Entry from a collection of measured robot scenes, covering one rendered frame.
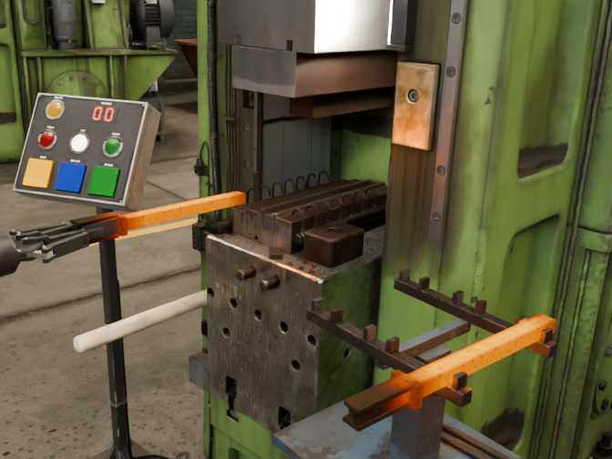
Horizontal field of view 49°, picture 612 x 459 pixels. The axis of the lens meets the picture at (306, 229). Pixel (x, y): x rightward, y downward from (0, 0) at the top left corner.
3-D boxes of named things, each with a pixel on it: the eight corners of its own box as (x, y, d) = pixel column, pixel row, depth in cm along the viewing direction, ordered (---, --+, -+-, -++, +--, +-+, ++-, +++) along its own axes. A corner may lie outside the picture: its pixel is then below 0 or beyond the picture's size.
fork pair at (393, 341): (390, 354, 98) (391, 341, 97) (362, 339, 102) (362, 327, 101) (485, 311, 112) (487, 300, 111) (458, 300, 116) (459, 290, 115)
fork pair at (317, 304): (333, 323, 106) (334, 311, 106) (310, 311, 110) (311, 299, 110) (429, 288, 120) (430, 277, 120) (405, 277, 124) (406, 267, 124)
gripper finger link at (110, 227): (80, 226, 121) (83, 227, 121) (115, 217, 126) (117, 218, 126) (82, 241, 122) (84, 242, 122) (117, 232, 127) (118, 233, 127)
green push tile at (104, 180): (112, 196, 172) (118, 168, 173) (86, 193, 174) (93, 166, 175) (115, 198, 173) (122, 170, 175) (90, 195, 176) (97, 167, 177)
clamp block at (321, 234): (331, 269, 148) (331, 241, 146) (301, 259, 153) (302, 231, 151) (364, 255, 156) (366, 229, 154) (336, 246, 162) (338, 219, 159)
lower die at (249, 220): (290, 254, 155) (291, 219, 153) (232, 232, 168) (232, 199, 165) (397, 216, 185) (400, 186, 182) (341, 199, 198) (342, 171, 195)
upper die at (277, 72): (294, 98, 144) (296, 52, 141) (232, 87, 156) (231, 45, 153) (408, 84, 173) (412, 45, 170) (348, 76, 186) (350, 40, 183)
